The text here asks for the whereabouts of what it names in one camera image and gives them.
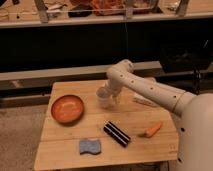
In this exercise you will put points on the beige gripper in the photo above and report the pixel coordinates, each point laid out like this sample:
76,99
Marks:
116,98

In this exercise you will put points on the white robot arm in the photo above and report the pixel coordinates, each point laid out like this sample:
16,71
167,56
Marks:
195,149

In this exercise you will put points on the white tube package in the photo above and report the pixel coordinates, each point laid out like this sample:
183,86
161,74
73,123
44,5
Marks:
142,100

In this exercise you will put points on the black striped rectangular box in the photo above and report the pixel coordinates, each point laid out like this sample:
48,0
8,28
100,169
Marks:
117,134

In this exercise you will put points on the orange carrot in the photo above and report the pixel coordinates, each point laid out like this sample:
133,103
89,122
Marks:
149,132

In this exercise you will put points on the orange bowl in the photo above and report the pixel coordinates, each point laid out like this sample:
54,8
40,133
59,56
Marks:
67,109

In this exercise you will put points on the wooden folding table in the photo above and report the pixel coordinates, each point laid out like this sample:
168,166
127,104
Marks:
127,133

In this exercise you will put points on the blue sponge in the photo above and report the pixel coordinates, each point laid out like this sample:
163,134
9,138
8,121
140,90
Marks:
87,146

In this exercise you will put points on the long workbench shelf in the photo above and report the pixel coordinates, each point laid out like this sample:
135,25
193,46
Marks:
41,13

